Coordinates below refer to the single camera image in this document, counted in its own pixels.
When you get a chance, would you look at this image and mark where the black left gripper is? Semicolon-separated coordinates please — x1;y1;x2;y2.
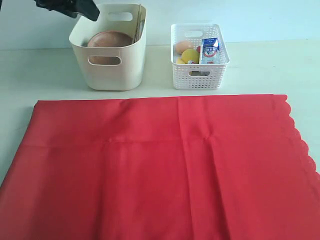
35;0;100;22

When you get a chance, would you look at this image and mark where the brown wooden plate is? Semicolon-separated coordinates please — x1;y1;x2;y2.
87;31;133;65

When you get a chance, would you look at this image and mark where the wooden chopstick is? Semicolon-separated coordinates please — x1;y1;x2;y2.
136;5;143;42
132;3;142;44

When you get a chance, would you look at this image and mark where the steel table knife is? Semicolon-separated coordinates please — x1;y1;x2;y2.
137;19;145;40

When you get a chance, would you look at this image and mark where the brown egg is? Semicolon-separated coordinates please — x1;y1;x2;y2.
174;40;194;55

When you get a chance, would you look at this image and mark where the yellow cheese wedge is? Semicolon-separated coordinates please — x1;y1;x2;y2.
175;57;185;65

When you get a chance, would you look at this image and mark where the yellow lemon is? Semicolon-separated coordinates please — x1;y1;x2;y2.
181;49;200;64

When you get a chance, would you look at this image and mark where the blue white milk carton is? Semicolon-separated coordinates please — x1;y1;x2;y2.
199;37;220;65

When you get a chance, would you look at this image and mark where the red tablecloth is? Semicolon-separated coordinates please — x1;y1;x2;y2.
0;94;320;240

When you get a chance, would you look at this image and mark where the cream plastic tub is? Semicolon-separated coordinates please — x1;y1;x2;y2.
69;3;147;91

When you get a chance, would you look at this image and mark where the white perforated plastic basket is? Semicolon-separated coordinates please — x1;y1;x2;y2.
170;23;230;90

